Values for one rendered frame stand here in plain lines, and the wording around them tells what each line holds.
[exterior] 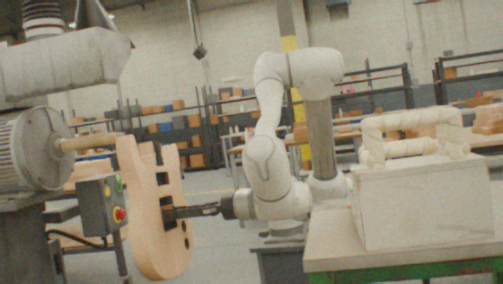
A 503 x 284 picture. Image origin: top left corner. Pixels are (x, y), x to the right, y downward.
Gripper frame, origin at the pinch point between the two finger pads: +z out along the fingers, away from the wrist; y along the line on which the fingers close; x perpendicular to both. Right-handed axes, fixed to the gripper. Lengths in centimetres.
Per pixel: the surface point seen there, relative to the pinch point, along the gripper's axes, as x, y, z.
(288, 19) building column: 265, 654, 3
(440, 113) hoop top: 16, -25, -72
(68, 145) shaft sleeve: 23.4, -9.7, 24.8
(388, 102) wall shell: 129, 1086, -200
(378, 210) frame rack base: -2, -25, -57
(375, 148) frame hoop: 11, -25, -58
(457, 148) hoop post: 8, -24, -75
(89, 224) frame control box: -2.1, 14.0, 36.2
